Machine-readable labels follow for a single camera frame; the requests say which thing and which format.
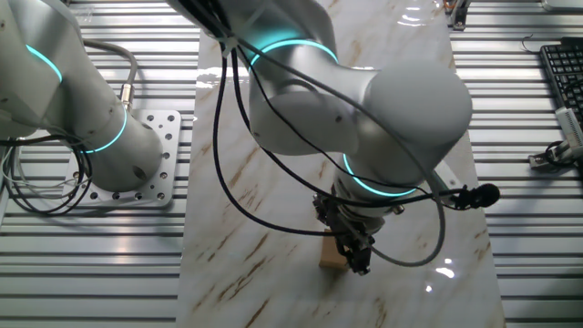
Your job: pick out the black keyboard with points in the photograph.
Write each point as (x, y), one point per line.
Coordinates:
(567, 68)

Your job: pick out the grey flat device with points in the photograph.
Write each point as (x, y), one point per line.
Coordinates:
(565, 4)

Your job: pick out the marble pattern sheet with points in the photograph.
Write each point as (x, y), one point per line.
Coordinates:
(273, 273)

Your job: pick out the white camera on bracket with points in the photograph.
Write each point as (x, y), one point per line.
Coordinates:
(569, 125)

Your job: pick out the metal camera bracket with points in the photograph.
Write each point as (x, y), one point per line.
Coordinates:
(459, 13)

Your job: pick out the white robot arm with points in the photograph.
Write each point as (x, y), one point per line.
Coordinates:
(419, 105)

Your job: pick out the metal base mounting plate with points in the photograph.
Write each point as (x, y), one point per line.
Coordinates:
(168, 136)

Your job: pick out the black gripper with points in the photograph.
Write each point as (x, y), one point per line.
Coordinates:
(341, 221)

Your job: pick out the small wooden block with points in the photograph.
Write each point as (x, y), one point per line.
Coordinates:
(328, 255)

